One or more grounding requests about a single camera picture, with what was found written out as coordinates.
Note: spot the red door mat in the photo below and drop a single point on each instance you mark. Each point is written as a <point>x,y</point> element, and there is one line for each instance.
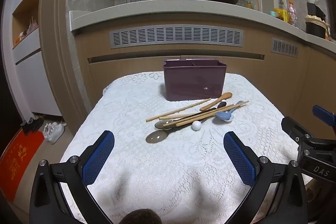
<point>18,163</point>

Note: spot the stone kitchen countertop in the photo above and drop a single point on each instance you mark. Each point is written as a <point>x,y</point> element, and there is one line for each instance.
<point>157,10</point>

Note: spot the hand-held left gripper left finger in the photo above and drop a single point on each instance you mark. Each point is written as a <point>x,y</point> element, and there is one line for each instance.
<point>98,158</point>

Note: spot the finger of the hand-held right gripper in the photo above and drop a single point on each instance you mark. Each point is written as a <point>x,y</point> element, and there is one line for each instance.
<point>323,113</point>
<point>291,126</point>

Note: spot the wooden chopstick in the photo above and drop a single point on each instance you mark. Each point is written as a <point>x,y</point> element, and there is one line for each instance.
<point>244,103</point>
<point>178,110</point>
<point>189,119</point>
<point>170,117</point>

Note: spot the black pot with beige rim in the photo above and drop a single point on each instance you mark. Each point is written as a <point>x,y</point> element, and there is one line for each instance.
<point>315,28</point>

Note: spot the small grey vent grille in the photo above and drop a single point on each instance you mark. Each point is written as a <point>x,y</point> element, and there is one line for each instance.
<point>284,47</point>

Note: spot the small yellow bottle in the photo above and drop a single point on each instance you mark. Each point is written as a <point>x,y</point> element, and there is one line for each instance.
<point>248,5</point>

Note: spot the grey slotted spoon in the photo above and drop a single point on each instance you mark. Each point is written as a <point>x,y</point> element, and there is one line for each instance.
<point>162,123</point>

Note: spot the small shelf ornaments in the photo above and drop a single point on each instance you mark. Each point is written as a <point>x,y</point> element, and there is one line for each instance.
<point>27,28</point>

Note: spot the blue plastic spoon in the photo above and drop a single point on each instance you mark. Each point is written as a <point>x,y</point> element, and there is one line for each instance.
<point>224,116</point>

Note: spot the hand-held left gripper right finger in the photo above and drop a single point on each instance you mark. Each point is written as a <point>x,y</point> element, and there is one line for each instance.
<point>240,158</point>

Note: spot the dark fuzzy object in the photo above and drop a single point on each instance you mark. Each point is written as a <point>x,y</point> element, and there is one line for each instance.
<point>141,217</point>

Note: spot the wooden kitchen cabinet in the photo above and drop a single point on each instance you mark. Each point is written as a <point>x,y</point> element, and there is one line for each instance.
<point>126,66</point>

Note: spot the teal cup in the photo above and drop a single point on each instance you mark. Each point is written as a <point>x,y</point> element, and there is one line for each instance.
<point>272,13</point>

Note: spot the black holder with white spoons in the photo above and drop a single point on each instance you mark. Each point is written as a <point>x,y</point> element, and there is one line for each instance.
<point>313,7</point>

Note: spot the clear plastic bottle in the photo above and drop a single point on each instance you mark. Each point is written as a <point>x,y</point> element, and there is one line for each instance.
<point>291,12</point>

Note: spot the white round-headed utensil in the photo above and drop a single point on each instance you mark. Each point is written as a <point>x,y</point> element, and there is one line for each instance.
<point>196,126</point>

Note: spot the wooden spoon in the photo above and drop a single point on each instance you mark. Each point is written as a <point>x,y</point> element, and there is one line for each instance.
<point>226,96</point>

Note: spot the purple plastic utensil holder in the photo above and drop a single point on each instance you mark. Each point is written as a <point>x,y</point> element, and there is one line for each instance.
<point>194,82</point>

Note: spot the white shelf cabinet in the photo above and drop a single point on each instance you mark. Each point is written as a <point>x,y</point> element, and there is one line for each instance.
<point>34,77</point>

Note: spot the white lace tablecloth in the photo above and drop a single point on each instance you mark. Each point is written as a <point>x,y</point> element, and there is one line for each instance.
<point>162,174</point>

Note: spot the white sneaker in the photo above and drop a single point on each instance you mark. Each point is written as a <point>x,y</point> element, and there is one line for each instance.
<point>58,133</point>
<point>48,129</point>

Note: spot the large grey vent grille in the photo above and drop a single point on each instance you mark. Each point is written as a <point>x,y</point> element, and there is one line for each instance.
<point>176,36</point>

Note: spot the black shoe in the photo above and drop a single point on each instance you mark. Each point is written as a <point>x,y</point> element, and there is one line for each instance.
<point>27,126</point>
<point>37,123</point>

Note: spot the dark brown spoon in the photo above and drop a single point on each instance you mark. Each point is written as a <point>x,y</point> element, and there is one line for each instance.
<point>222,104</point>

